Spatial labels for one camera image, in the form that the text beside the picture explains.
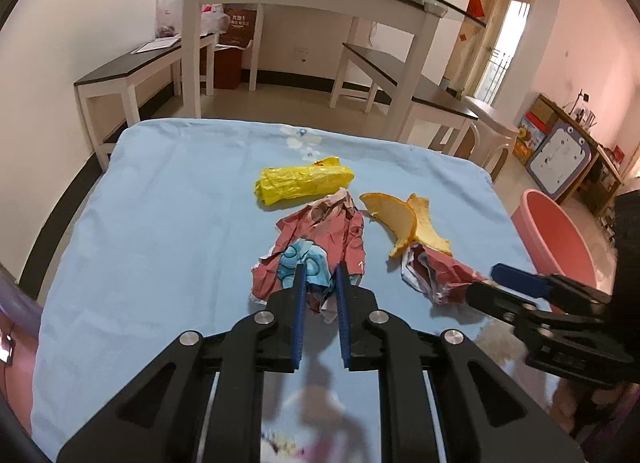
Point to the dark red bin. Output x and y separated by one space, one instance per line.
229 68

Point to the white paper sheet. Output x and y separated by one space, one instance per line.
155 46

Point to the curved orange peel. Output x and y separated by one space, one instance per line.
395 218

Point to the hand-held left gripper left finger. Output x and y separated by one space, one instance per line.
299 313

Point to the brown paper bag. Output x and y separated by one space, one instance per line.
240 25

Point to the purple plastic chair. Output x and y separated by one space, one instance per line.
20 303

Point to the white plastic bag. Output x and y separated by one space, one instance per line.
212 18

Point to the red paper wall decoration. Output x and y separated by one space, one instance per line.
477 3

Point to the smartphone with lit screen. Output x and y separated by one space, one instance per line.
6 348

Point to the pink plastic basin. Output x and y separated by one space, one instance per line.
545 233

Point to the white bench with dark seat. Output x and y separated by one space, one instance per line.
400 73
125 63

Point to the long orange peel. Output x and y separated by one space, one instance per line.
431 235

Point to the beige plastic stool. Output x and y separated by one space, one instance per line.
492 118

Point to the colourful cardboard box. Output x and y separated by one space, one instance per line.
527 140

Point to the clear bag with dark fruit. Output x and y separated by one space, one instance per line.
169 13

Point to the wooden side desk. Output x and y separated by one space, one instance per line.
605 178

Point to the cartoon printed wrapper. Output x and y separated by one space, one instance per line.
325 233

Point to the white wall socket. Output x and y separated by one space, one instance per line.
304 53

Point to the glass panel door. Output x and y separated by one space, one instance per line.
505 48

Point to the yellow plastic bag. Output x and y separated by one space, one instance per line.
300 183

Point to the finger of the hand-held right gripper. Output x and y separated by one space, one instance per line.
515 279
500 303

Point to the blue floral tablecloth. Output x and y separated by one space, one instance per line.
150 218

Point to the children's drawing board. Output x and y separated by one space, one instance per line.
560 160

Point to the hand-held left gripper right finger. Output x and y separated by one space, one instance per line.
343 313

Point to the red foil wrapper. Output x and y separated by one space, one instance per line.
440 273

